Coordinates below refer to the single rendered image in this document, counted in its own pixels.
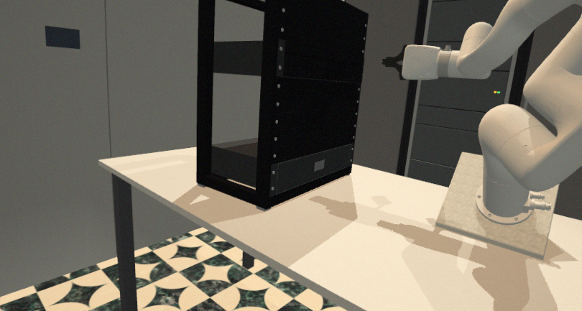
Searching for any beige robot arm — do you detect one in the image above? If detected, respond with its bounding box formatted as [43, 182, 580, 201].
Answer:
[438, 0, 582, 226]

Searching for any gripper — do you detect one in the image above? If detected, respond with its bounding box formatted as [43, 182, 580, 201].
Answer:
[382, 45, 442, 80]

